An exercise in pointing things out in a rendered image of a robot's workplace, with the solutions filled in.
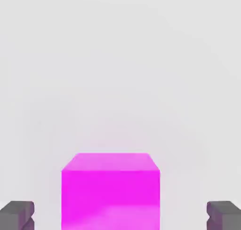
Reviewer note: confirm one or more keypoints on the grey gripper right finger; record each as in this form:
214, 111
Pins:
226, 215

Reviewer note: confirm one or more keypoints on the small magenta cube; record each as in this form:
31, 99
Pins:
110, 192

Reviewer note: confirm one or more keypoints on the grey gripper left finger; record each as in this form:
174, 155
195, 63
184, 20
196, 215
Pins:
15, 215

